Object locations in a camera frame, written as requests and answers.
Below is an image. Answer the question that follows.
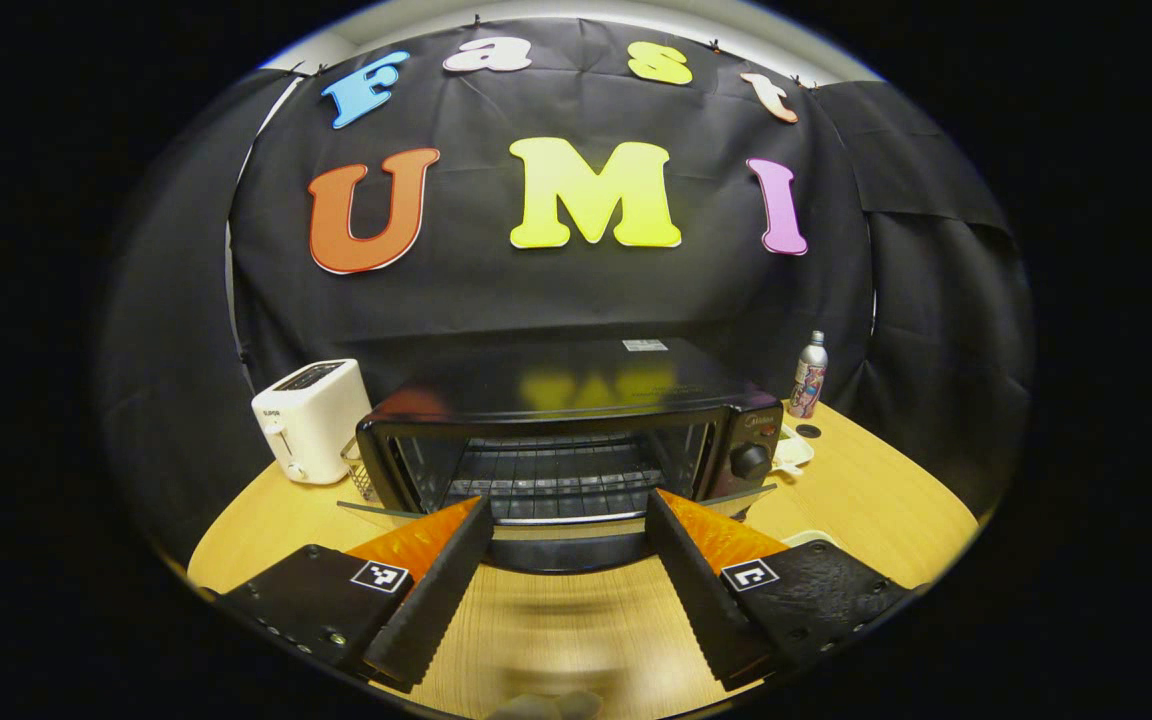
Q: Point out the silver printed bottle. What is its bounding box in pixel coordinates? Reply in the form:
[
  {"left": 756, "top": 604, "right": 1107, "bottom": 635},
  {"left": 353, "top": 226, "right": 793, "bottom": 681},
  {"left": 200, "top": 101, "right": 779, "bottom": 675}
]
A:
[{"left": 788, "top": 330, "right": 829, "bottom": 420}]

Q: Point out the metal wire basket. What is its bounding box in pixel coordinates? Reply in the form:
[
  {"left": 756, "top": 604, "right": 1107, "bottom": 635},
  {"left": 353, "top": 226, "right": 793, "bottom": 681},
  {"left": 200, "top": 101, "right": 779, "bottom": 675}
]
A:
[{"left": 340, "top": 437, "right": 382, "bottom": 501}]

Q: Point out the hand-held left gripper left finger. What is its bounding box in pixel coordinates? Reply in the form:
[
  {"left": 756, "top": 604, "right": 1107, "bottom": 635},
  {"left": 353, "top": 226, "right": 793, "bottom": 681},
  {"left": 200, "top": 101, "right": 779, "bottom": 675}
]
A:
[{"left": 221, "top": 495, "right": 495, "bottom": 693}]

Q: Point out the white divided dish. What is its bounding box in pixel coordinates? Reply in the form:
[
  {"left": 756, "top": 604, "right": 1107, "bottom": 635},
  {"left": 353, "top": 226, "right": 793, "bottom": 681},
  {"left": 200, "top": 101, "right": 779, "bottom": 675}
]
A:
[{"left": 771, "top": 420, "right": 817, "bottom": 477}]

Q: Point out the white toaster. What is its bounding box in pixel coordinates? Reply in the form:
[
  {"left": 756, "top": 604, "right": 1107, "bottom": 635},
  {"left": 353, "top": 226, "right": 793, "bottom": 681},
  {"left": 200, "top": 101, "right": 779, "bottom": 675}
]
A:
[{"left": 251, "top": 358, "right": 374, "bottom": 487}]

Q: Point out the black electric oven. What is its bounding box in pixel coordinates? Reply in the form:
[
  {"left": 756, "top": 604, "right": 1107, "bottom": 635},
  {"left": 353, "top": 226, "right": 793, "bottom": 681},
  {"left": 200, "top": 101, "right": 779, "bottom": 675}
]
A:
[{"left": 338, "top": 337, "right": 787, "bottom": 576}]

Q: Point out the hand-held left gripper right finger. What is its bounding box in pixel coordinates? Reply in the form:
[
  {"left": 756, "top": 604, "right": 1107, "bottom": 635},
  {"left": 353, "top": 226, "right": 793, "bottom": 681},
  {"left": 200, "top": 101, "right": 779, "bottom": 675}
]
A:
[{"left": 644, "top": 488, "right": 922, "bottom": 693}]

